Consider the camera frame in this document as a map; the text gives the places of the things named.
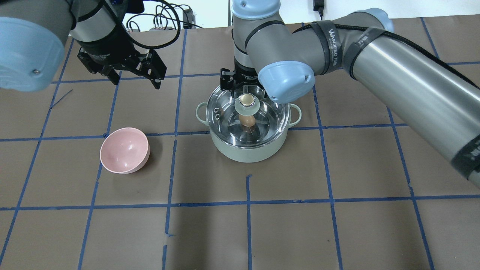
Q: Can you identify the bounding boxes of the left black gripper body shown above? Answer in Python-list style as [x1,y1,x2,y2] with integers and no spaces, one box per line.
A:
[77,41,167,79]

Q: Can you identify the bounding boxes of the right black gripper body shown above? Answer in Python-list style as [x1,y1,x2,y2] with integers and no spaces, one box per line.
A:
[220,66,263,92]

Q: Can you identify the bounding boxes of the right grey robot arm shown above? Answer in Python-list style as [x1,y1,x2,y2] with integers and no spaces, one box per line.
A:
[231,0,480,186]

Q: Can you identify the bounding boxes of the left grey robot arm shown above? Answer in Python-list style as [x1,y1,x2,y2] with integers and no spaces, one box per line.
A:
[0,0,181,92]

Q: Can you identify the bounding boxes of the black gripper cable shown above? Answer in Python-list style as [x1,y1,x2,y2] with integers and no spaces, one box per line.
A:
[124,0,182,50]

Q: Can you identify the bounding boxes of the light green cooking pot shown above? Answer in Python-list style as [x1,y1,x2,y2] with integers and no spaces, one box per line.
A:
[195,85,302,163]

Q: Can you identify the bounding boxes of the black power adapter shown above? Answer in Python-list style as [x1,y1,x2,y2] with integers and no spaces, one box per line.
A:
[182,8,194,29]

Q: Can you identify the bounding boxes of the brown egg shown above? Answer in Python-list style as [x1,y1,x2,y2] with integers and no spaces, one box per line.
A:
[238,114,256,128]

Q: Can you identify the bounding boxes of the pink bowl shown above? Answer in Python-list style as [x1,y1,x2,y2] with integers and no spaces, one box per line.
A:
[99,127,150,174]

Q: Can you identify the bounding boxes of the glass pot lid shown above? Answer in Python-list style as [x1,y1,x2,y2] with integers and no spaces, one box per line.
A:
[198,85,298,149]

